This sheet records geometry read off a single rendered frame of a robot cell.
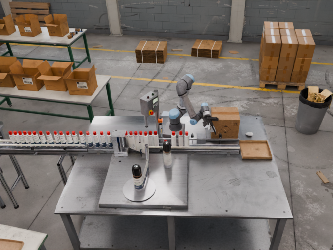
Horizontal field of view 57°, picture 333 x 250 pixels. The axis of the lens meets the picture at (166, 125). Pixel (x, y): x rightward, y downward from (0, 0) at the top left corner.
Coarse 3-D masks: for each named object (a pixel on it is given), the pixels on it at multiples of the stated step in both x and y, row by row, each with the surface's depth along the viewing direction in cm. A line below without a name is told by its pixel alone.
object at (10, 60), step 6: (0, 60) 485; (6, 60) 483; (12, 60) 482; (0, 66) 490; (6, 66) 488; (0, 72) 494; (6, 72) 494; (0, 78) 456; (6, 78) 469; (12, 78) 469; (0, 84) 478; (6, 84) 476; (12, 84) 474
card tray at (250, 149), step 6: (240, 144) 341; (246, 144) 340; (252, 144) 340; (258, 144) 340; (264, 144) 339; (246, 150) 333; (252, 150) 332; (258, 150) 332; (264, 150) 332; (270, 150) 326; (246, 156) 321; (252, 156) 320; (258, 156) 320; (264, 156) 319; (270, 156) 319
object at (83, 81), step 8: (72, 72) 457; (80, 72) 458; (88, 72) 426; (72, 80) 437; (80, 80) 435; (88, 80) 464; (96, 80) 462; (72, 88) 445; (80, 88) 443; (88, 88) 441; (96, 88) 464
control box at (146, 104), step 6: (144, 96) 308; (150, 96) 307; (156, 96) 310; (144, 102) 304; (150, 102) 306; (156, 102) 314; (144, 108) 309; (150, 108) 309; (156, 108) 317; (144, 114) 314; (150, 114) 312
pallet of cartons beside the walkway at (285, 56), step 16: (272, 32) 581; (288, 32) 578; (304, 32) 574; (272, 48) 547; (288, 48) 542; (304, 48) 536; (272, 64) 565; (288, 64) 559; (304, 64) 552; (272, 80) 584; (288, 80) 577; (304, 80) 571
